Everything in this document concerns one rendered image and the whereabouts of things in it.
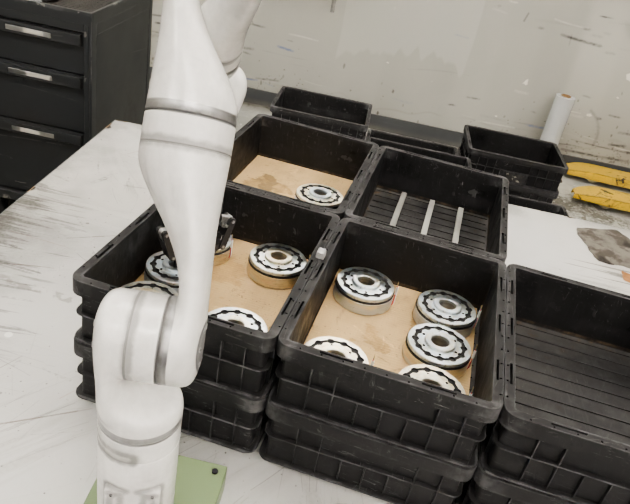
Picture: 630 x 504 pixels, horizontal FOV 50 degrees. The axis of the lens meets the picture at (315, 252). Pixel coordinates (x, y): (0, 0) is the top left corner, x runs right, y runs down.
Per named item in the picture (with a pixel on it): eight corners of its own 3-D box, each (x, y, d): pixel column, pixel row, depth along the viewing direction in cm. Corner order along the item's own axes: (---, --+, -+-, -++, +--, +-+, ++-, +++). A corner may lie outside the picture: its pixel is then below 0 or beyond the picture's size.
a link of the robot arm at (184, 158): (236, 121, 63) (136, 104, 63) (192, 400, 64) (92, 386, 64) (240, 134, 73) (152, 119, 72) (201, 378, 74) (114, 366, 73)
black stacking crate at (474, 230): (485, 315, 123) (505, 263, 117) (331, 270, 127) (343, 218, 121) (492, 223, 157) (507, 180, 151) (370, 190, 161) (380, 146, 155)
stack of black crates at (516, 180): (522, 233, 309) (556, 143, 287) (531, 266, 284) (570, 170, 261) (437, 214, 311) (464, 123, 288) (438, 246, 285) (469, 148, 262)
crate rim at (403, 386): (497, 427, 84) (503, 413, 83) (272, 356, 88) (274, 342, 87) (502, 272, 118) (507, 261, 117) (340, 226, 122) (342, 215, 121)
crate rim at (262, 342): (271, 356, 88) (274, 342, 87) (66, 292, 92) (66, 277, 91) (339, 226, 122) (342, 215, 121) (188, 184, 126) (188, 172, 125)
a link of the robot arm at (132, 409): (82, 323, 62) (83, 447, 71) (184, 339, 62) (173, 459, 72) (109, 266, 69) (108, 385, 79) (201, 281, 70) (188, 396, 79)
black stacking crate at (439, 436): (473, 477, 89) (500, 415, 83) (264, 409, 93) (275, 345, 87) (485, 316, 123) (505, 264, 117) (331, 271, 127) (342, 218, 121)
